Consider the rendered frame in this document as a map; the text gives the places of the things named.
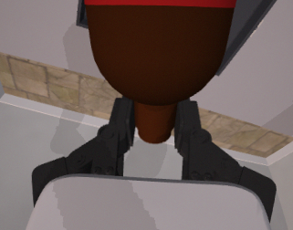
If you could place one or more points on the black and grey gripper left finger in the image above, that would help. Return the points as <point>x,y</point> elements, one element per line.
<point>97,156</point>

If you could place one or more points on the dark grey rectangular tray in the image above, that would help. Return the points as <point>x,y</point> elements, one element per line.
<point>247,16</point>

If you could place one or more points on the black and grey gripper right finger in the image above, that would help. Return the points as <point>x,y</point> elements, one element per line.
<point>195,145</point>

